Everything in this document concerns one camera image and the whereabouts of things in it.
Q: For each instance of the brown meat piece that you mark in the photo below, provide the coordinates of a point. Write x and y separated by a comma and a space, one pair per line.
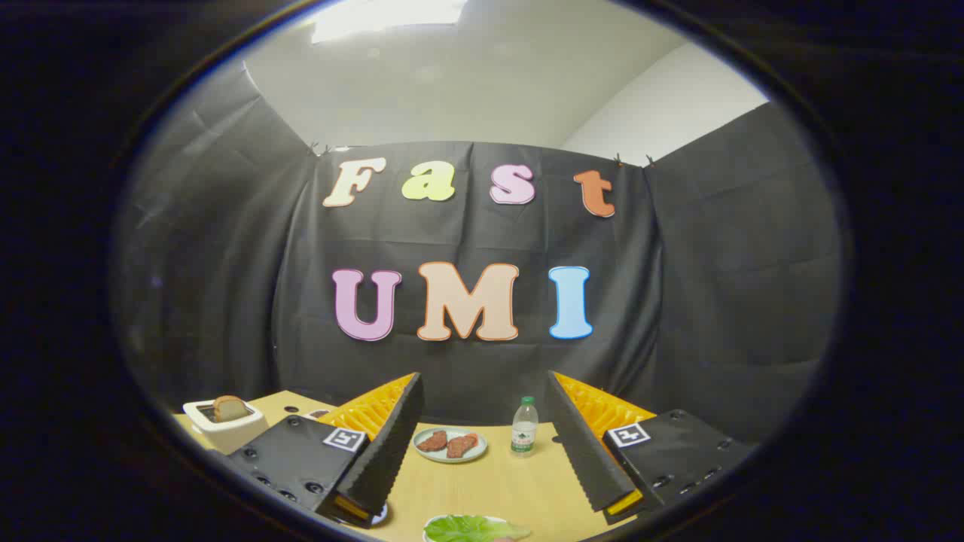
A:
432, 442

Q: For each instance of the black backdrop cloth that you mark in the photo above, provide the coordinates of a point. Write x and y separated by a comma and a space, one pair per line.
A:
226, 286

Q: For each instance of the pale green oval plate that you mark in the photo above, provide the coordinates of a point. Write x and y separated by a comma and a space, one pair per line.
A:
452, 460

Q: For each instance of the white toaster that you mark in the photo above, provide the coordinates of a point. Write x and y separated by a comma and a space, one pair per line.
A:
226, 435

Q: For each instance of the meat piece with orange edge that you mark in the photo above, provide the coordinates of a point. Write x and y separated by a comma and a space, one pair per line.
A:
461, 446

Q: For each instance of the clear bottle with green label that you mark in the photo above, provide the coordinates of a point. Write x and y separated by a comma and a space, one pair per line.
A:
524, 433

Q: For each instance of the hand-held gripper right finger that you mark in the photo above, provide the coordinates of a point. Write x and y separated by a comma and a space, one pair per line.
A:
584, 452

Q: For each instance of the green lettuce leaf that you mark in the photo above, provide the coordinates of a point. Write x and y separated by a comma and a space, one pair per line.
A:
467, 528

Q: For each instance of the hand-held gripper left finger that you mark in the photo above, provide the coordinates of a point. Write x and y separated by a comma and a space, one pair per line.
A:
392, 444

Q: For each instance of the white plate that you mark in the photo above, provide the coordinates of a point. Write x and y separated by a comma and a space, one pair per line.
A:
433, 521

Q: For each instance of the toasted bread slice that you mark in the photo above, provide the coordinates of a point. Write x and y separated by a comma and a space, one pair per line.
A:
228, 408

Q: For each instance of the ceiling light panel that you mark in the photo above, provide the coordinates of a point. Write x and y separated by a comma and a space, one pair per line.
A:
384, 19

